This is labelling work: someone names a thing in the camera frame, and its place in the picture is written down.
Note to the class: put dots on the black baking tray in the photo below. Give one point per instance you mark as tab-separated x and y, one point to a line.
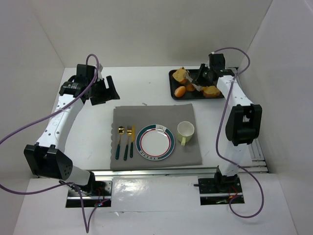
194	95

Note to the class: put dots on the aluminium front rail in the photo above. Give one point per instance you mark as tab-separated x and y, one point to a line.
155	172

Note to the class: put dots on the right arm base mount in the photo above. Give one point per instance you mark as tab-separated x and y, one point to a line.
216	191

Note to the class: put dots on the light green mug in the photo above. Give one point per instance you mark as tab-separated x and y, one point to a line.
185	131

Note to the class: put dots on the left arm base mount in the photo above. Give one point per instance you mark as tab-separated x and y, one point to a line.
101	196

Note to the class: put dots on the large bread slice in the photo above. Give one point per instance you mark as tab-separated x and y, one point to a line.
181	75

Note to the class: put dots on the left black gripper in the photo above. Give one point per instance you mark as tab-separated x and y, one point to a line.
101	89

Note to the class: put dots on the gold spoon green handle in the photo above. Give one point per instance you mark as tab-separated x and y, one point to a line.
121	131

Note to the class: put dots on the metal tongs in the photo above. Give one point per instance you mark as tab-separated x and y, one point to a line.
193	82

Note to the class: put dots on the brown pastry under donut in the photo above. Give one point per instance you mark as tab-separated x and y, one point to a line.
190	87

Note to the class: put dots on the small round bun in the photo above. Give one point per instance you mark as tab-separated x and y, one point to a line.
180	91

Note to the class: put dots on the white plate green red rim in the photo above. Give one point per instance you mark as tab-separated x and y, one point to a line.
155	142

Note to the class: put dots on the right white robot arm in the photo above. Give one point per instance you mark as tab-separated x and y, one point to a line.
244	120

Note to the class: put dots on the gold knife green handle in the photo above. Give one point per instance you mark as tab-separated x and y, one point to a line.
132	142

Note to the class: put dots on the gold fork green handle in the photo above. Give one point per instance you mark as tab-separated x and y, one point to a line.
129	134

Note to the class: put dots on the bread slice front right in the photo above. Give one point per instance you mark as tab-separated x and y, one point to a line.
211	92

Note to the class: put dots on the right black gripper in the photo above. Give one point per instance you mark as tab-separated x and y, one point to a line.
202	74

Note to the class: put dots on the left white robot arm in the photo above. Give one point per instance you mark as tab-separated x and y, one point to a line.
46	158

